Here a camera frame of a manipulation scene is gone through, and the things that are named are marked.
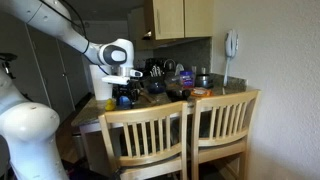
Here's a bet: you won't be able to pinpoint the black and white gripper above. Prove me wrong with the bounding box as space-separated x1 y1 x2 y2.
101 67 143 101

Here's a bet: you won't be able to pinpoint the yellow rubber duck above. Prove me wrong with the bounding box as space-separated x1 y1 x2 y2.
105 99 116 111

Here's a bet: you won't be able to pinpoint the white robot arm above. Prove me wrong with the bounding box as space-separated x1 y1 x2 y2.
0 0 143 180

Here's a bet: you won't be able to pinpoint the blue drink can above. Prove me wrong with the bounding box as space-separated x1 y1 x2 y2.
118 96 132 109

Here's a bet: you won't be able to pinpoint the dark blue bowl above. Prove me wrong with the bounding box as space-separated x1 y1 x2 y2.
147 77 165 94

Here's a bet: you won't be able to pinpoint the left wooden chair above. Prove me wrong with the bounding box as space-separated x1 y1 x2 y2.
99 101 188 180

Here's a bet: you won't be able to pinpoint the wooden chair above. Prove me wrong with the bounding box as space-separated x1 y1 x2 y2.
99 101 188 180
191 90 260 180

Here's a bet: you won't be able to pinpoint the wooden upper cabinets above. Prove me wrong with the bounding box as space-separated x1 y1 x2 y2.
128 0 214 50

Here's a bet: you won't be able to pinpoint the orange packet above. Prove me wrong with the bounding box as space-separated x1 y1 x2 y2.
191 88 213 97

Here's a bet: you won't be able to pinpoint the steel pot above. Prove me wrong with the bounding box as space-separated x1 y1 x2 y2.
195 74 213 88

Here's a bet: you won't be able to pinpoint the right wooden chair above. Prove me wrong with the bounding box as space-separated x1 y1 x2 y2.
191 90 260 180

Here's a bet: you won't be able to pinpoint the wooden utensil handle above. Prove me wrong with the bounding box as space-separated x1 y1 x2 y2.
140 90 156 103

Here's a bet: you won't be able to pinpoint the white wall telephone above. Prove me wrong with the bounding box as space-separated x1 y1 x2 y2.
223 29 238 86

